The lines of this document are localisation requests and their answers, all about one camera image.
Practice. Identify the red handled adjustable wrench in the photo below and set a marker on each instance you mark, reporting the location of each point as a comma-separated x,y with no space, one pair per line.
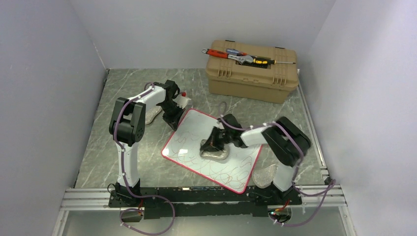
224,55

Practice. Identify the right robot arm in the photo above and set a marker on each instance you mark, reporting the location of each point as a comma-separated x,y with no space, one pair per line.
288,143

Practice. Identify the blue red screwdriver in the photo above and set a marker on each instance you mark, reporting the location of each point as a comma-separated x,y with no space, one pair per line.
235,52

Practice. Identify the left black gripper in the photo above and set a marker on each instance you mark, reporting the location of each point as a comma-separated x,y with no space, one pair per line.
173,122

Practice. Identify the aluminium rail frame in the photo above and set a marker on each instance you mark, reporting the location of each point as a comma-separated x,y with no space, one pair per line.
90,199

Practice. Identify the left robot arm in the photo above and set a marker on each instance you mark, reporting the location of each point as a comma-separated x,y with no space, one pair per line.
127,127

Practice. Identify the red framed whiteboard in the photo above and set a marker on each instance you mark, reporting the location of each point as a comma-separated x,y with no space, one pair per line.
230,168

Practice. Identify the yellow black screwdriver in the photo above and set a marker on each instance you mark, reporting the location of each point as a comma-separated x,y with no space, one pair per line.
259,60

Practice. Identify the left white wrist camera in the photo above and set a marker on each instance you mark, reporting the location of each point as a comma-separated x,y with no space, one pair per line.
183,101

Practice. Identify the tan plastic toolbox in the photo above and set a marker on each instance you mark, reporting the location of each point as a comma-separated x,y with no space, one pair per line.
270,83

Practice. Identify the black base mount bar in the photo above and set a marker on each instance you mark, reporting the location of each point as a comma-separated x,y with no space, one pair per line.
158,202

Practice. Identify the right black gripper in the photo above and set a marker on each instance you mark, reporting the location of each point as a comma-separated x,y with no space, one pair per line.
212,144

